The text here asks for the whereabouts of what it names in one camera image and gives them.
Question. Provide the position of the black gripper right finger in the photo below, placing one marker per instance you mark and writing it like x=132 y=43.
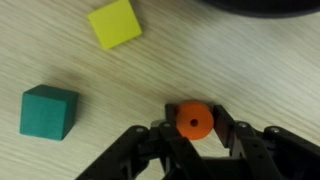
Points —
x=283 y=153

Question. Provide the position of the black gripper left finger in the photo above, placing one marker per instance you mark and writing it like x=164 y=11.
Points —
x=140 y=156

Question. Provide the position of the orange wooden disc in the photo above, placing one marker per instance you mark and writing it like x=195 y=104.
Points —
x=196 y=115

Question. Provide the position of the black bowl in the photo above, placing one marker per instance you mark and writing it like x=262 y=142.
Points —
x=266 y=8

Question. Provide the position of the green wooden cube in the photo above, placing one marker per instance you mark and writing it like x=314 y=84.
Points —
x=45 y=113

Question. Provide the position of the yellow wooden cube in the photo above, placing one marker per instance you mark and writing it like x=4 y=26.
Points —
x=115 y=25

